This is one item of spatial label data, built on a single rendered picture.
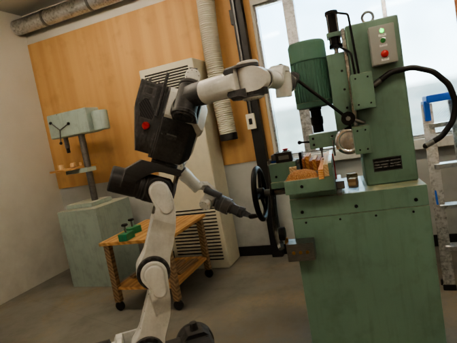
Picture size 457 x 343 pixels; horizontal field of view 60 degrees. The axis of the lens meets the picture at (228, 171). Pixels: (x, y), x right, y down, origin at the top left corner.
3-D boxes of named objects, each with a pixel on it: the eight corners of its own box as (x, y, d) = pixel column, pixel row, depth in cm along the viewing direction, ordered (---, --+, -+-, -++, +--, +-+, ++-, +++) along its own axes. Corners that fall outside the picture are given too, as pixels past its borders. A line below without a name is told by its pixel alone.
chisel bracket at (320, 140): (311, 151, 199) (309, 134, 198) (340, 146, 195) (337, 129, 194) (311, 152, 192) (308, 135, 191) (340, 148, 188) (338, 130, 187)
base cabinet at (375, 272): (318, 318, 230) (299, 199, 223) (426, 314, 214) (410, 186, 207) (314, 365, 187) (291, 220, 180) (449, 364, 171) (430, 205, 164)
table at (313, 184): (281, 176, 232) (280, 167, 231) (335, 169, 223) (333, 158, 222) (264, 198, 174) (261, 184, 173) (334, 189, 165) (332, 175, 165)
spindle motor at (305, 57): (298, 111, 203) (289, 50, 200) (333, 104, 198) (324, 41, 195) (295, 111, 186) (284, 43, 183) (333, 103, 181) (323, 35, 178)
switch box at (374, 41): (372, 67, 173) (366, 30, 171) (396, 62, 170) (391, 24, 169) (373, 66, 167) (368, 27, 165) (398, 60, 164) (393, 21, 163)
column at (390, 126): (363, 178, 202) (343, 35, 195) (410, 172, 196) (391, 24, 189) (366, 186, 181) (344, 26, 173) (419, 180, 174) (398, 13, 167)
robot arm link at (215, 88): (242, 57, 128) (193, 75, 143) (249, 97, 129) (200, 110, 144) (262, 58, 137) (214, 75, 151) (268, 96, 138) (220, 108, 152)
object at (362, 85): (353, 110, 177) (349, 77, 176) (375, 106, 175) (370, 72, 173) (354, 110, 169) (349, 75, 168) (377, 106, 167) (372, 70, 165)
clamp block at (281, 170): (275, 177, 209) (272, 161, 209) (300, 174, 206) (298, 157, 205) (271, 182, 195) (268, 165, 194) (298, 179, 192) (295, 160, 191)
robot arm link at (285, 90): (294, 70, 164) (292, 67, 153) (296, 96, 165) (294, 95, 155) (267, 74, 167) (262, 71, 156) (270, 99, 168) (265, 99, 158)
